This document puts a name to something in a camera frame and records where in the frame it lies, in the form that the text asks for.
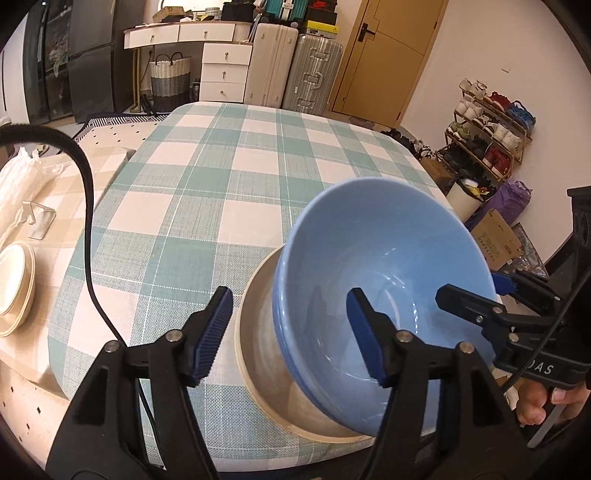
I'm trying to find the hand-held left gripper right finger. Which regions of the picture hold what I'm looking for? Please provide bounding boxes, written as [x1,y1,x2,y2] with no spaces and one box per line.
[346,287,532,480]

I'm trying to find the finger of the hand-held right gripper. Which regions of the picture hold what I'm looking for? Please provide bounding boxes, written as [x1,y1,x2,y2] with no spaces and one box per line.
[490,270,559,308]
[435,283,515,326]

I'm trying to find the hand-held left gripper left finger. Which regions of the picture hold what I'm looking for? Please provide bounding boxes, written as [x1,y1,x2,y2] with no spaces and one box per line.
[46,286,234,480]

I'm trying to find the beige round plate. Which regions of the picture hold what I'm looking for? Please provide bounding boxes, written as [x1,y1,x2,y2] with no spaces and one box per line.
[235,244,377,445]

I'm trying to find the person's right hand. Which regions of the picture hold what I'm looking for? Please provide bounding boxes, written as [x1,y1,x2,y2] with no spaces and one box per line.
[515,385,587,428]

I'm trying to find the patterned dark bag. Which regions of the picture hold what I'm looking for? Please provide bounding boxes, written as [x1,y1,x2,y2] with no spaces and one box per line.
[501,222,550,280]

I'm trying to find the large printed cardboard box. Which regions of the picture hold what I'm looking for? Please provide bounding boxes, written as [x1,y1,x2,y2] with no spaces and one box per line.
[471,209,522,271]

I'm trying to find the purple bag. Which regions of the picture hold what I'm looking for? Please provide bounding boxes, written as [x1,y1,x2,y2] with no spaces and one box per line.
[466,180,532,232]

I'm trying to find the white trash bin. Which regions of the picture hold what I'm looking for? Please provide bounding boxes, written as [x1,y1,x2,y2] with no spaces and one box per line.
[445,178,492,222]

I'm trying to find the small cardboard box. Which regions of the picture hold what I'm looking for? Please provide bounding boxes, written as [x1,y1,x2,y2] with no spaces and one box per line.
[419,157,455,195]

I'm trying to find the wooden shoe rack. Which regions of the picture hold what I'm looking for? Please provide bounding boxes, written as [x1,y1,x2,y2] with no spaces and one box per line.
[444,78,536,185]

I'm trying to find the teal checked tablecloth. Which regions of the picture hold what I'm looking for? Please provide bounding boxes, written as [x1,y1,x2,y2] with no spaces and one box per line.
[47,102,462,474]

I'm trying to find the rows of shoes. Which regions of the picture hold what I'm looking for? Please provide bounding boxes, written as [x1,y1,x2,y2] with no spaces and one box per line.
[445,78,536,183]

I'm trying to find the pile of loose shoes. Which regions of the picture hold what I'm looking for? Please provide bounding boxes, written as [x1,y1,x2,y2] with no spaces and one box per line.
[381,127,435,160]

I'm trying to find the beige checked cloth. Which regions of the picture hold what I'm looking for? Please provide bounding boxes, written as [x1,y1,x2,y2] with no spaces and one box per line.
[0,138,137,384]

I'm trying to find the wooden door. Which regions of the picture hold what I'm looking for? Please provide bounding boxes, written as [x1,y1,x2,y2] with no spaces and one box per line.
[329,0,450,127]

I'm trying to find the white bubble wrap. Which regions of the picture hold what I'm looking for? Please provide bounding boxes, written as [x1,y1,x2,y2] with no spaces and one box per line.
[0,148,68,250]

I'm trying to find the grey white woven basket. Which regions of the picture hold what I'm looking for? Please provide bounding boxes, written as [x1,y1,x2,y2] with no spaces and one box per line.
[148,52,192,114]

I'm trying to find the white drawer chest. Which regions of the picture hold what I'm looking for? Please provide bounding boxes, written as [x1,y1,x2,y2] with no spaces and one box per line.
[199,42,254,104]

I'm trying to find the silver suitcase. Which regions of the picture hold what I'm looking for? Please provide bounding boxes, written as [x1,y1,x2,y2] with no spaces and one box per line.
[281,32,345,116]

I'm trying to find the white suitcase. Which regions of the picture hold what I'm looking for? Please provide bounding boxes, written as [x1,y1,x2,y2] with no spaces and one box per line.
[243,22,299,109]

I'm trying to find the dark grey fridge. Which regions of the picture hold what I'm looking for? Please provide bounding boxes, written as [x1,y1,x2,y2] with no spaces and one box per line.
[67,0,125,123]

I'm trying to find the white dressing table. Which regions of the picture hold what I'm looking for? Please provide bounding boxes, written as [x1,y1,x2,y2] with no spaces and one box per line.
[123,21,257,114]

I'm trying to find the yellow black shoe box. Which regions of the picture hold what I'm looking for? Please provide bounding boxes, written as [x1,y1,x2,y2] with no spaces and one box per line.
[302,19,341,37]

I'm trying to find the dark glass cabinet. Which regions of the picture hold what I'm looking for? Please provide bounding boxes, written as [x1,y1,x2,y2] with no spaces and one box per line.
[21,0,75,127]

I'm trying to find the flat cardboard box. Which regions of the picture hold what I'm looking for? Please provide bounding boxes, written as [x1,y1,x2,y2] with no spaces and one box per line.
[152,6,192,24]

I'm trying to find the black bag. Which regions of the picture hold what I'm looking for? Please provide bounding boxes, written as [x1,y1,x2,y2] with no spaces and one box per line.
[221,2,257,23]

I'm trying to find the teal suitcase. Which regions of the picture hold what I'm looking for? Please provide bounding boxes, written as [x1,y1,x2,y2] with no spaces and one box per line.
[263,0,308,26]

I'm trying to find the thin black cable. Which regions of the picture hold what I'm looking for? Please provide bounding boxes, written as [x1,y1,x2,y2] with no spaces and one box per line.
[502,272,591,395]

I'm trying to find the thick black cable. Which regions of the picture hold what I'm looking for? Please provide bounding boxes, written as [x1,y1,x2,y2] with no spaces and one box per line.
[0,124,160,464]

